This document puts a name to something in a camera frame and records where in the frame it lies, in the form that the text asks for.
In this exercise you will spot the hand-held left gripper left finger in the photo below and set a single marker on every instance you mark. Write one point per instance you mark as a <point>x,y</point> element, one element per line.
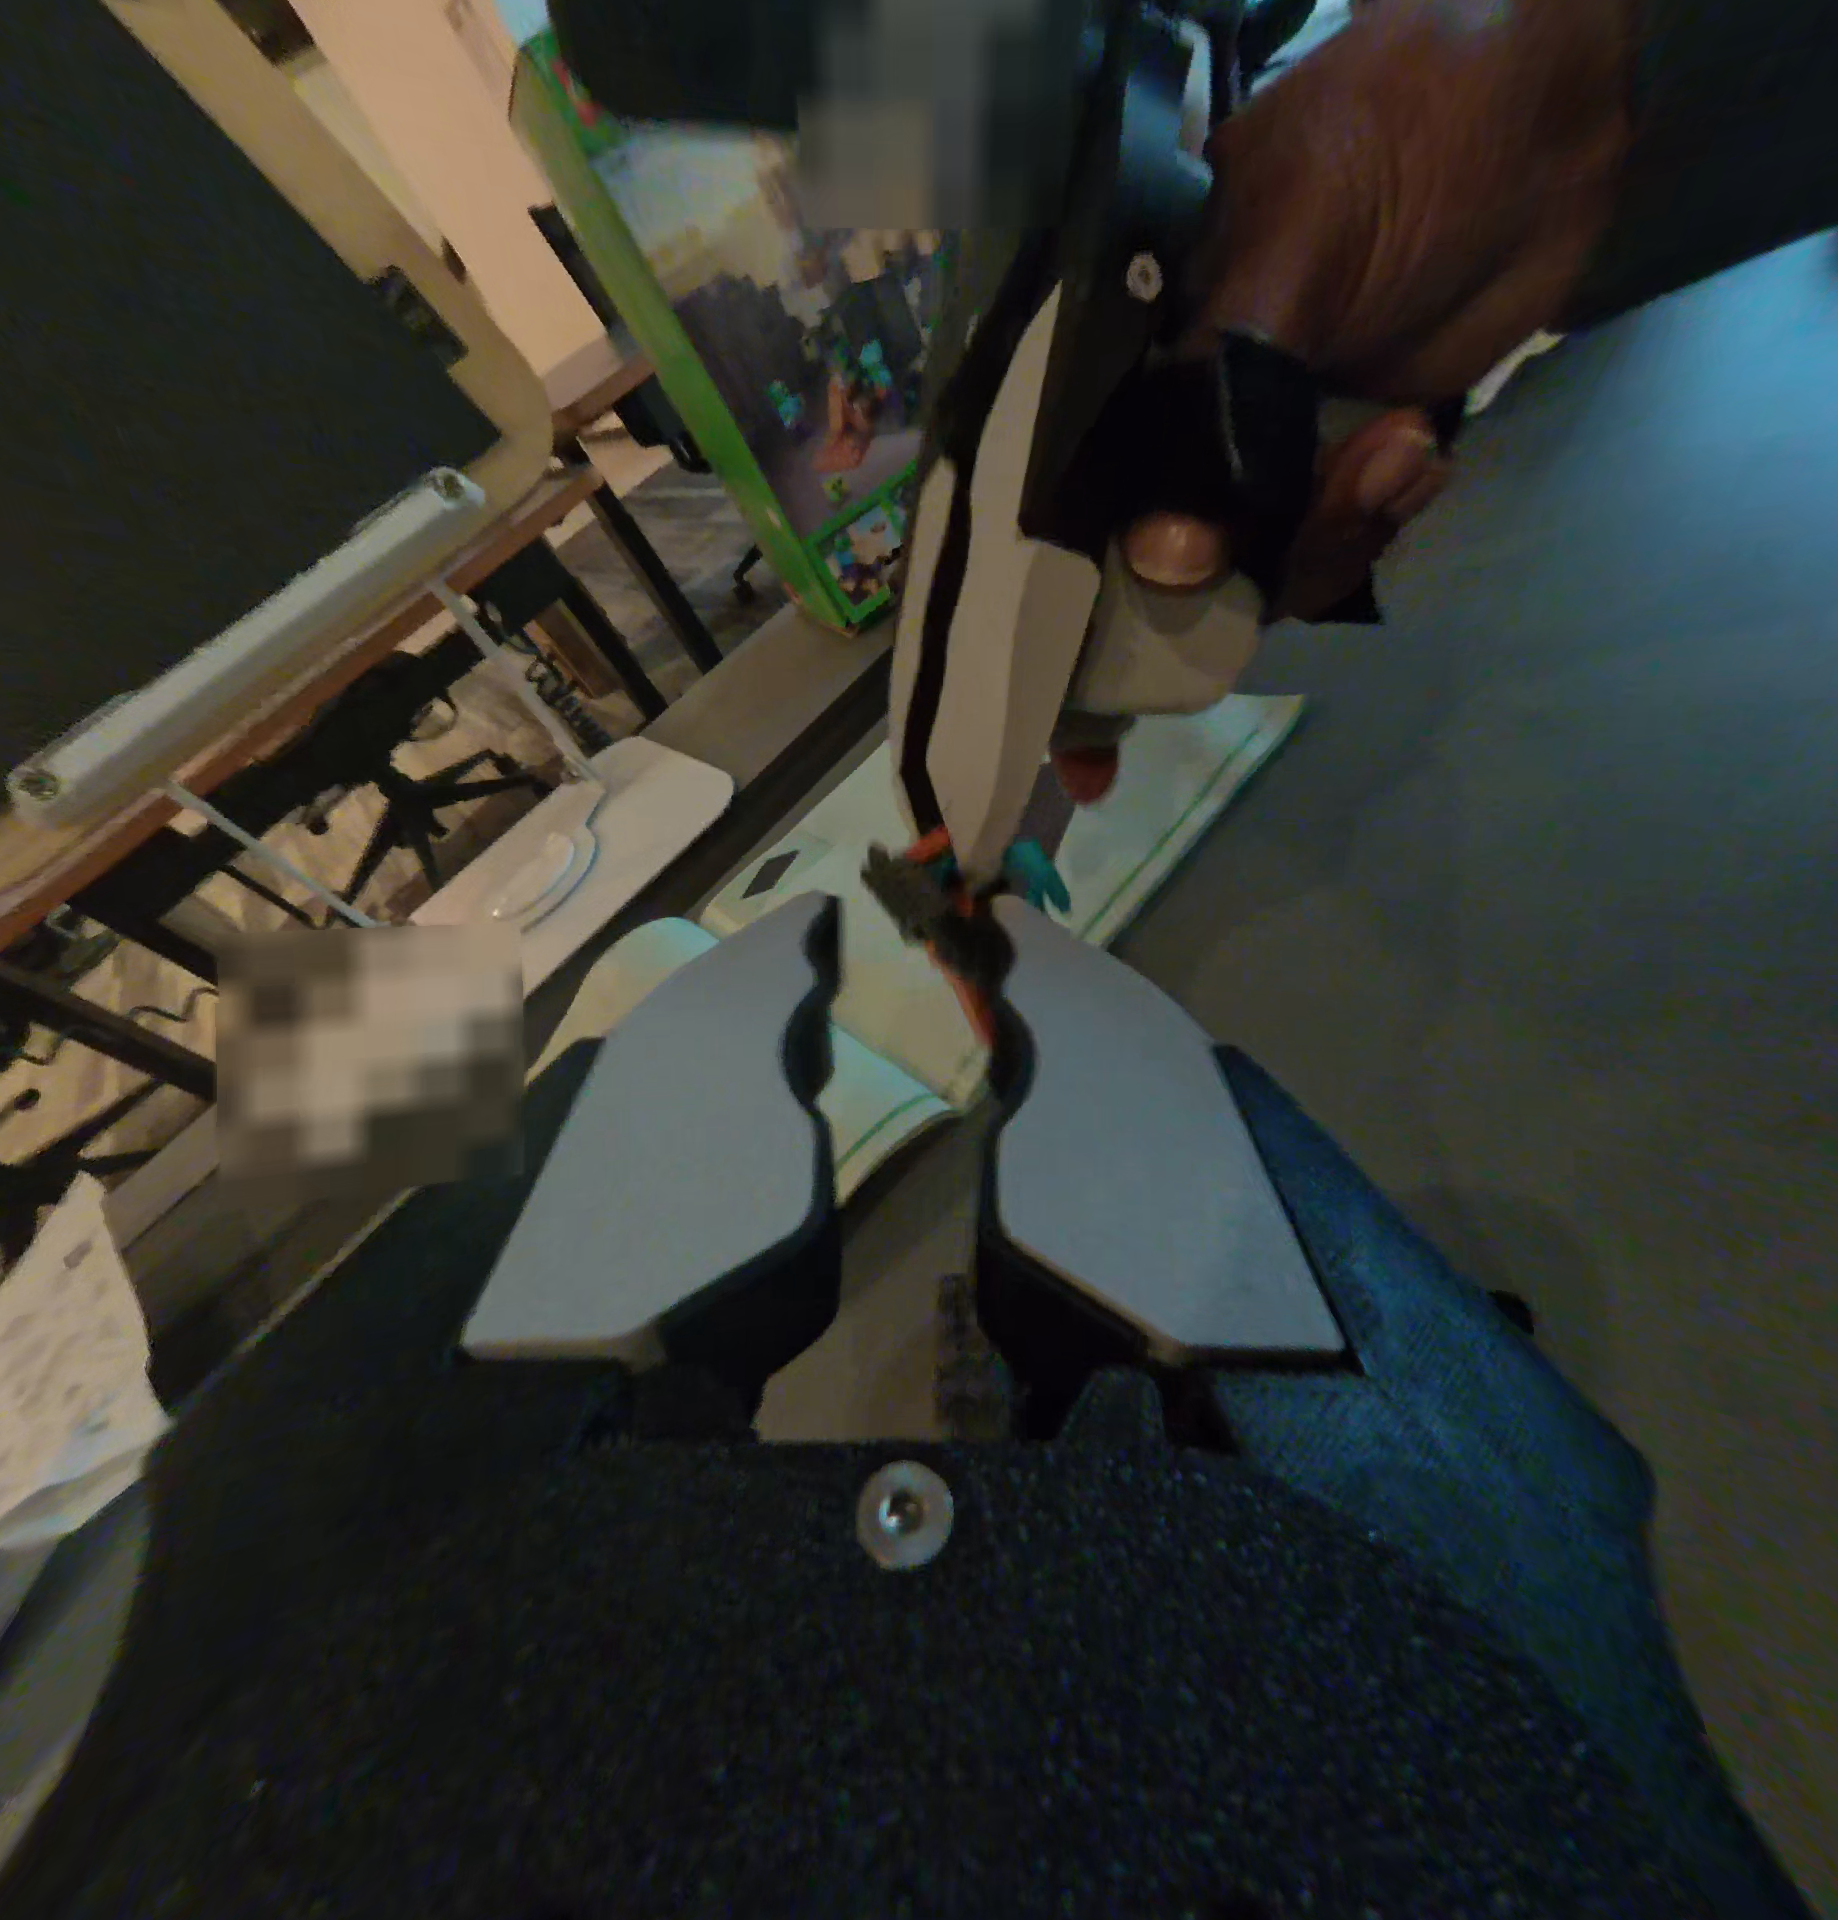
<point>664,1185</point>

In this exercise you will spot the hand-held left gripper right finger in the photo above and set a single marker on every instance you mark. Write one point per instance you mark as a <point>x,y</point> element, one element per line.
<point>1159,1185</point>

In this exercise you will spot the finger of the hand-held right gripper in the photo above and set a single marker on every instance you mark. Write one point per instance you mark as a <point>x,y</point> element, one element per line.
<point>919,645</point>
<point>1025,675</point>

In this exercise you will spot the instruction booklet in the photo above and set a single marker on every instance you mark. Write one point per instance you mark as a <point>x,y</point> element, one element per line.
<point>1159,855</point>

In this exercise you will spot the orange toy minifigure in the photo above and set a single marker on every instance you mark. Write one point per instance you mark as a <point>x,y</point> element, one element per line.
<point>919,900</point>

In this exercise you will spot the person's right forearm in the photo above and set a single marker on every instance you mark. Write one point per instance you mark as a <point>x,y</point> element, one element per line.
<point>1744,135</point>

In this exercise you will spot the person's right hand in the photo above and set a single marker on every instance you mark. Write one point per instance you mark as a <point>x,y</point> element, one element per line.
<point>1430,197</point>

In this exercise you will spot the green toy set box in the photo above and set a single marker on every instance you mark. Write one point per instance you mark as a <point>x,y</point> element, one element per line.
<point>769,420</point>

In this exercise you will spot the black office chair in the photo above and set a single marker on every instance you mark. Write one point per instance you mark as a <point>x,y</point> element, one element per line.
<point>394,752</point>

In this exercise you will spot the white paper bag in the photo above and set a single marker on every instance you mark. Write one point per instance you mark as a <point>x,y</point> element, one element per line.
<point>49,1380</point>

